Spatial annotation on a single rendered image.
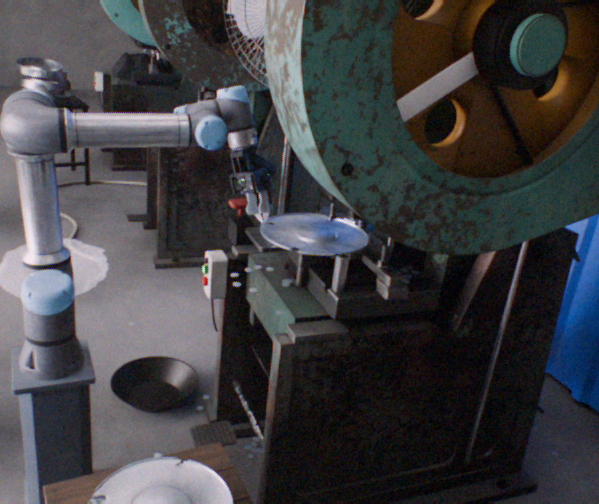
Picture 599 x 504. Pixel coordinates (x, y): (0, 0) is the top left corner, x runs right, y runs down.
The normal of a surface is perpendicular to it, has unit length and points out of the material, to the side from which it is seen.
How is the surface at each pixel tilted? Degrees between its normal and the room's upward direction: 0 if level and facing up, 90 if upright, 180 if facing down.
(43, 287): 8
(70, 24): 90
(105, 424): 0
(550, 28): 90
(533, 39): 90
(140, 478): 0
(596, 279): 90
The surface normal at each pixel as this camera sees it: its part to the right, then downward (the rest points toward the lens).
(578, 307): -0.93, 0.05
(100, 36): 0.36, 0.40
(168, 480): 0.11, -0.92
